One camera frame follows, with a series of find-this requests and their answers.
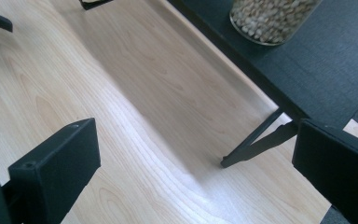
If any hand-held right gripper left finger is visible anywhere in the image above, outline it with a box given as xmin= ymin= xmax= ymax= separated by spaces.
xmin=7 ymin=117 xmax=102 ymax=224

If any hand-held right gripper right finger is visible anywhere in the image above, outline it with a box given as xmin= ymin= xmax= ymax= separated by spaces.
xmin=292 ymin=118 xmax=358 ymax=224

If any black shelf with metal legs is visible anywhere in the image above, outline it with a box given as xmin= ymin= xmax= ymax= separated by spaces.
xmin=78 ymin=0 xmax=358 ymax=169

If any wide jar of pale beans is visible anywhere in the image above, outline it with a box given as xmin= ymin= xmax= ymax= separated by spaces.
xmin=228 ymin=0 xmax=323 ymax=47

